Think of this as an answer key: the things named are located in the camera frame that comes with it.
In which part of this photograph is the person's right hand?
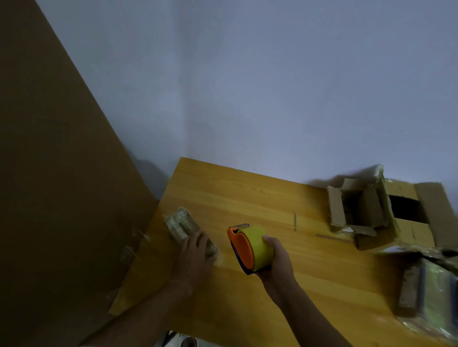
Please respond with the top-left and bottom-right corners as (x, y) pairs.
(255, 235), (298, 305)

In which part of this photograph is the taped box with blue stripe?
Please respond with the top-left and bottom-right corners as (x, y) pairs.
(395, 257), (452, 324)

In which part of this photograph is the person's left hand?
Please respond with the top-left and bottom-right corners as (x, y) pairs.
(170, 230), (218, 296)

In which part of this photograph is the person's left forearm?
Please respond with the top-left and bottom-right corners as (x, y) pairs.
(81, 282), (196, 347)

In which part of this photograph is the yellow wooden table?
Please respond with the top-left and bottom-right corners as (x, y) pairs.
(108, 157), (458, 347)

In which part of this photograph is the row of cardboard boxes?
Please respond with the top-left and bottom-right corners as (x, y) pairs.
(326, 165), (458, 257)

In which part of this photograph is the person's right forearm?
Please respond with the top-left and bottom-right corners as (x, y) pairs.
(270, 280), (353, 347)

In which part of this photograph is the orange dispenser with yellow tape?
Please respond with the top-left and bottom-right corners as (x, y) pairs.
(226, 224), (276, 276)

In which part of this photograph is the large brown cardboard sheet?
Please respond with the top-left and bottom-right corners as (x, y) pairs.
(0, 0), (161, 347)

